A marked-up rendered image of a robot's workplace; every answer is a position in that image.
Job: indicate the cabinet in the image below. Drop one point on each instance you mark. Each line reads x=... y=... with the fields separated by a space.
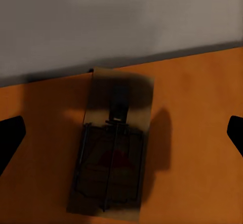
x=193 y=171

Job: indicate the mousetrap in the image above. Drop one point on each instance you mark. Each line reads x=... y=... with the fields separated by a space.
x=109 y=171

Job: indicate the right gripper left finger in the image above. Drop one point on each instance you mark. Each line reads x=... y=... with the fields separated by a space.
x=12 y=132

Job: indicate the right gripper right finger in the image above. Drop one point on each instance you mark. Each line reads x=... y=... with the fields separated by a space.
x=235 y=132

